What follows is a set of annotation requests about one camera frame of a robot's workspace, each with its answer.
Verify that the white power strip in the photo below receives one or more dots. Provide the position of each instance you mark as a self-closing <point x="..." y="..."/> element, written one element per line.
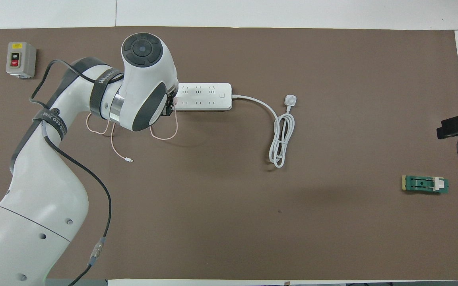
<point x="209" y="96"/>

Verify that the green knife switch yellow base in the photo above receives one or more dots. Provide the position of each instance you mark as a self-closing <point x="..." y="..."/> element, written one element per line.
<point x="424" y="184"/>

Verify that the grey on-off switch box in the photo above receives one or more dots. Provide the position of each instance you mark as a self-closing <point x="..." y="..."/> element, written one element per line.
<point x="20" y="59"/>

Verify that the brown paper mat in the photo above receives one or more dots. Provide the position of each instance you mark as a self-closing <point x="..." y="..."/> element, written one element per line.
<point x="253" y="222"/>

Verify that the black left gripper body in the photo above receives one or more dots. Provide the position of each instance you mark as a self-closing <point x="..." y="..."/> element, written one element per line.
<point x="169" y="107"/>

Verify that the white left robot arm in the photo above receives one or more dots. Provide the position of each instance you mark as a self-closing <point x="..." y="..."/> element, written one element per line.
<point x="145" y="79"/>

